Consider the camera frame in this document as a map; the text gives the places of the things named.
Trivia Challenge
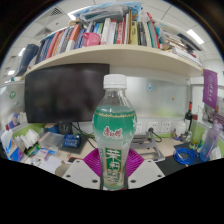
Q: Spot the dark wine bottle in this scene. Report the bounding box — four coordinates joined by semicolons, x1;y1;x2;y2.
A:
184;101;195;132

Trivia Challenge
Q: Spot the small blue box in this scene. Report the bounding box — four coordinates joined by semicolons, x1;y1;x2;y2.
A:
62;133;82;149

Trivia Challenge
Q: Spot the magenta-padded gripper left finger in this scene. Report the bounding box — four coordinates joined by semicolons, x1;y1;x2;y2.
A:
61;147;103;190

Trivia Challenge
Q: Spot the coiled blue cable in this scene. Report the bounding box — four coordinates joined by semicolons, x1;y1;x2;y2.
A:
173;147;200;166

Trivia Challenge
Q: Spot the black desk mat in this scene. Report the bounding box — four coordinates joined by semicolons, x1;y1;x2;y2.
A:
155;141;208;177

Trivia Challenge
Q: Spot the pile of white tissues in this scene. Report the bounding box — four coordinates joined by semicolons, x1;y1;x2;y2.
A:
19;129;41;150

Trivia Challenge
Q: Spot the black computer monitor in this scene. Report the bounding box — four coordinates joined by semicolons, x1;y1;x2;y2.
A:
24;63;110;124

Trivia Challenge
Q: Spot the green tea drink bottle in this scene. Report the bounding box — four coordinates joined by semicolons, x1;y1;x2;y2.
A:
92;73;138;191

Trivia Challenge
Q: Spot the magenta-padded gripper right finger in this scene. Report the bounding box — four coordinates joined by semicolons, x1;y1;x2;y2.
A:
123;148;167;190

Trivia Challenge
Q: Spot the purple hanging banner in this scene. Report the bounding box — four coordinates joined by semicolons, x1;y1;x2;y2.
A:
202;68;219;110

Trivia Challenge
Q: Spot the grey metal laptop stand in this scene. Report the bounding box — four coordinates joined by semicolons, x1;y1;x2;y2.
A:
129;127;166;163

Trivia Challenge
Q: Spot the purple transparent water bottle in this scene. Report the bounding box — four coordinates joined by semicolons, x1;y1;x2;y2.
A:
199;120;223;163

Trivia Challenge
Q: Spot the clear plastic box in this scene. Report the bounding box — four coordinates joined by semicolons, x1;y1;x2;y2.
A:
38;131;65;151

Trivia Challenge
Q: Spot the blue white tissue box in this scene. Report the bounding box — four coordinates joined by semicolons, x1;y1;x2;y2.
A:
0;129;25;163

